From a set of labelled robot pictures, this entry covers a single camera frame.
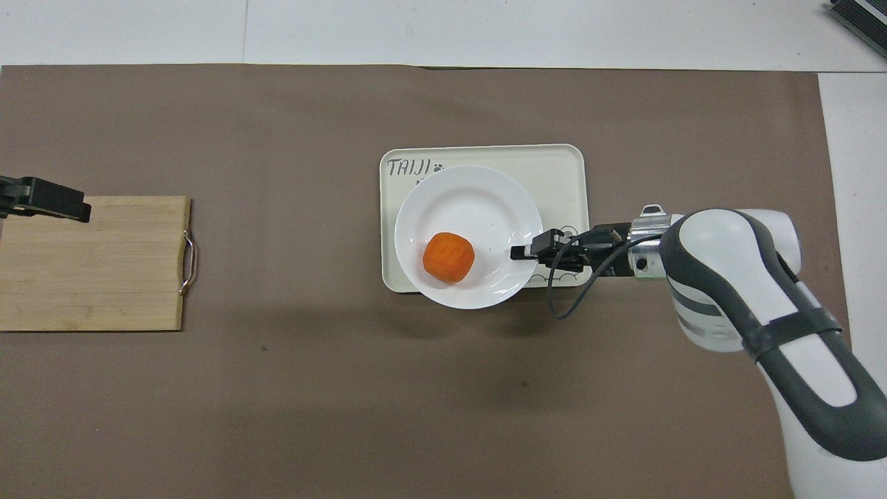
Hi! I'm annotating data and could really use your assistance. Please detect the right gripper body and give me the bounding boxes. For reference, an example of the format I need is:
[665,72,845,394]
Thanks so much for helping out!
[588,222,635,278]

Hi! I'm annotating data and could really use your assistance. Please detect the cream rectangular tray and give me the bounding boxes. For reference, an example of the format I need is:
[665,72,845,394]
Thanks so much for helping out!
[379,143,592,296]

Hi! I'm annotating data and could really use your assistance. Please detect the black stand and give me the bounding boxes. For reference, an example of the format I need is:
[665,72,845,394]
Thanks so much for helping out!
[827,0,887,40]

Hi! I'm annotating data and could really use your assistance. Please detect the white round plate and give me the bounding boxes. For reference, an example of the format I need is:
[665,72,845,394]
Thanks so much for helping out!
[394,164,545,310]

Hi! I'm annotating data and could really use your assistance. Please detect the black cable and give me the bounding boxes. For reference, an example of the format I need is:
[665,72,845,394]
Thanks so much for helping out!
[545,227,667,321]

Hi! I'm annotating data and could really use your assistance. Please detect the wooden cutting board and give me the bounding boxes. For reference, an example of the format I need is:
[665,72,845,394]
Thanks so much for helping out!
[0,195,199,333]

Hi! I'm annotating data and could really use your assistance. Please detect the orange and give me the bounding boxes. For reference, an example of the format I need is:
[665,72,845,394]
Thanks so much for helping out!
[422,231,476,284]

